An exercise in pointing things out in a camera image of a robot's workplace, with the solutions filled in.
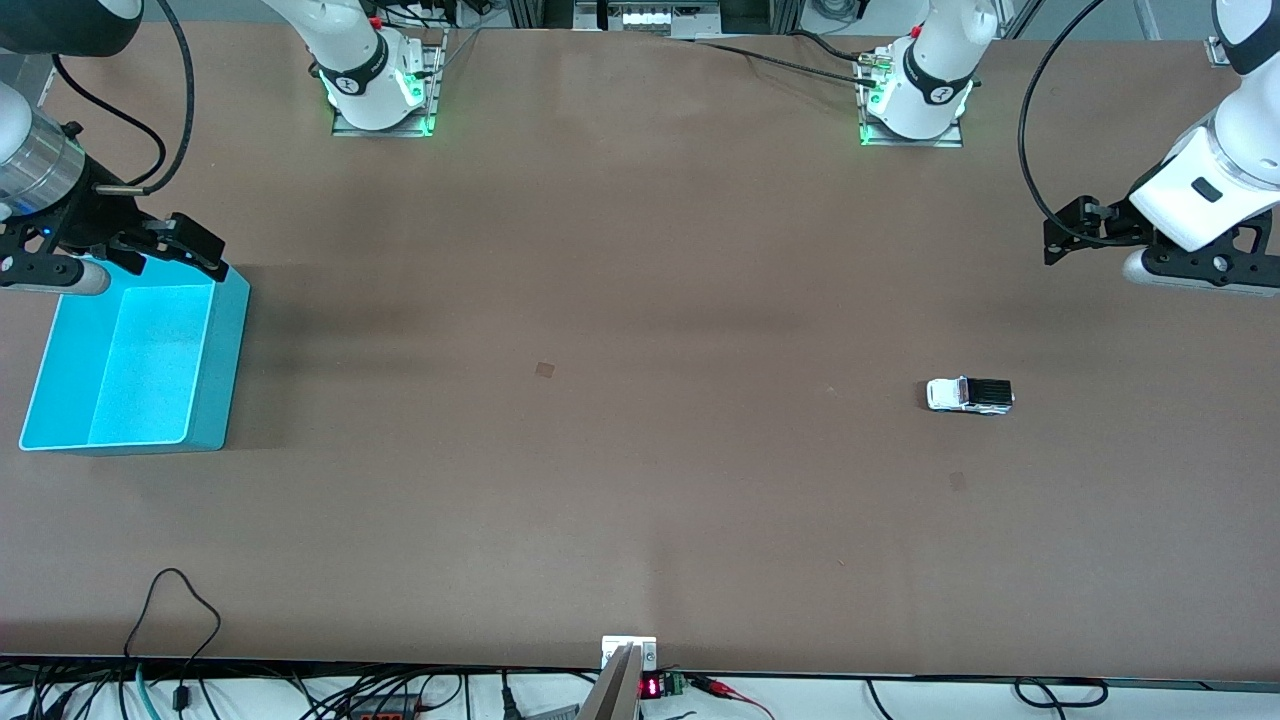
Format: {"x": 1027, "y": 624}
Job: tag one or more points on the metal equipment rack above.
{"x": 650, "y": 18}

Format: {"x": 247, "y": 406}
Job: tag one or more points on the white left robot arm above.
{"x": 935, "y": 70}

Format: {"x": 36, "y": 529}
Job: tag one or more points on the white jeep toy black roof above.
{"x": 970, "y": 395}

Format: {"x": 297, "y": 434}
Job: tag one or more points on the aluminium corner bracket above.
{"x": 1220, "y": 52}

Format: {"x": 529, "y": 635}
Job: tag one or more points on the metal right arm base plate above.
{"x": 436, "y": 80}

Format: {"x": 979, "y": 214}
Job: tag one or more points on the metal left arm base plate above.
{"x": 952, "y": 140}

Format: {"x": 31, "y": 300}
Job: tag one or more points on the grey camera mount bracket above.
{"x": 625, "y": 655}

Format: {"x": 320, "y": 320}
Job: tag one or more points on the cyan plastic bin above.
{"x": 150, "y": 380}

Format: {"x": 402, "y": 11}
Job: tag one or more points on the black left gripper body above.
{"x": 1112, "y": 228}

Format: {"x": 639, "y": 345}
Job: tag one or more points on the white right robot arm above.
{"x": 360, "y": 60}

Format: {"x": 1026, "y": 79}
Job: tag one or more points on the red LED display module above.
{"x": 652, "y": 688}

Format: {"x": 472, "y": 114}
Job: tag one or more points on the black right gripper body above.
{"x": 92, "y": 215}

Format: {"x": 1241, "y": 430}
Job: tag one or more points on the red clip lead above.
{"x": 715, "y": 686}

